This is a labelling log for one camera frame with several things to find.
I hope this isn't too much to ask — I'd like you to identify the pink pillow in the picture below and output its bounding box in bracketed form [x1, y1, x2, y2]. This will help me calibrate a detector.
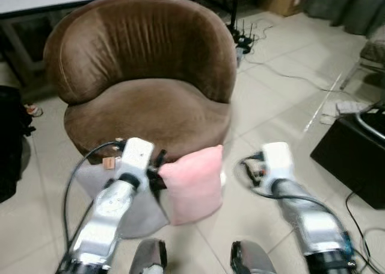
[158, 145, 224, 226]

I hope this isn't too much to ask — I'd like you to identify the grey curtain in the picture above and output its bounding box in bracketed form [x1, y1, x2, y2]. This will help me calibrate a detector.
[304, 0, 385, 37]

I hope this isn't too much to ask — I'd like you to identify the small red white object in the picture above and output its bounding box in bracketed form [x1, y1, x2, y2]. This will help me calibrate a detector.
[24, 104, 44, 118]

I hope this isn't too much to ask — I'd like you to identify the cardboard box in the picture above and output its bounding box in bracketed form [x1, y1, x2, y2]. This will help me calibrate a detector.
[259, 0, 310, 17]

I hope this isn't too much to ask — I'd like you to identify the brown suede armchair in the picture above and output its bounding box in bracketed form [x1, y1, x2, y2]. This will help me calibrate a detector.
[43, 0, 238, 166]

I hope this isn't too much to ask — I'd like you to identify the grey pillow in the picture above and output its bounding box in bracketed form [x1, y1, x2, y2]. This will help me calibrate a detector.
[75, 163, 170, 238]

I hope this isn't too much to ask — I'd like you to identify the right robot leg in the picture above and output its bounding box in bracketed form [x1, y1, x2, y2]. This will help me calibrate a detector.
[230, 240, 277, 274]

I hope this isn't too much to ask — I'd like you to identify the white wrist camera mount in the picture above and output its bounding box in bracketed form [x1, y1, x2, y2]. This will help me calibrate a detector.
[119, 137, 155, 181]
[259, 142, 295, 187]

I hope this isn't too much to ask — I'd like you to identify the robot leg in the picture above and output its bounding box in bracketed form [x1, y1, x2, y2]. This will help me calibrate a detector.
[230, 240, 277, 274]
[129, 238, 168, 274]

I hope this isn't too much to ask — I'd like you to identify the black box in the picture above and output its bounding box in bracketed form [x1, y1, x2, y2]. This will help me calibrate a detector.
[310, 108, 385, 210]

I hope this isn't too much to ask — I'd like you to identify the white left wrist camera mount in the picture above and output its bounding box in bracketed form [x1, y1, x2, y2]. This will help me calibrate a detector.
[119, 137, 155, 181]

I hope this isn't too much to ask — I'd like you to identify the black bag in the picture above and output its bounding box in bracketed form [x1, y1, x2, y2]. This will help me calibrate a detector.
[0, 86, 35, 204]

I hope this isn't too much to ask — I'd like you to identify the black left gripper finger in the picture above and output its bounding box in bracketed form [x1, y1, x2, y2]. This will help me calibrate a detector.
[148, 176, 172, 217]

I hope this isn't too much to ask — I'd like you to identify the black router with antennas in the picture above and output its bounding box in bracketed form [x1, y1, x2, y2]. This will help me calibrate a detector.
[227, 20, 256, 55]

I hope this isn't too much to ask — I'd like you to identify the white crumpled cloth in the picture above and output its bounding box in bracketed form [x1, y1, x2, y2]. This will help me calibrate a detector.
[321, 101, 377, 125]

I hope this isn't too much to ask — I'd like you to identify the white floor cable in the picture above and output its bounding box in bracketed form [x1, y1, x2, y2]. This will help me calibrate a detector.
[244, 57, 362, 97]

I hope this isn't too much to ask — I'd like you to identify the black floor cable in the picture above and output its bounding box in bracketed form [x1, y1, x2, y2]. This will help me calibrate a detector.
[345, 190, 385, 274]

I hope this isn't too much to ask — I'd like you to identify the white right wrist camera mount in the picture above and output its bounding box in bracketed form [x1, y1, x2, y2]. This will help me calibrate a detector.
[259, 142, 295, 187]

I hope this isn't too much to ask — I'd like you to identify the left robot leg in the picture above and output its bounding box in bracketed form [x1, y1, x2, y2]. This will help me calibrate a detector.
[129, 238, 168, 274]

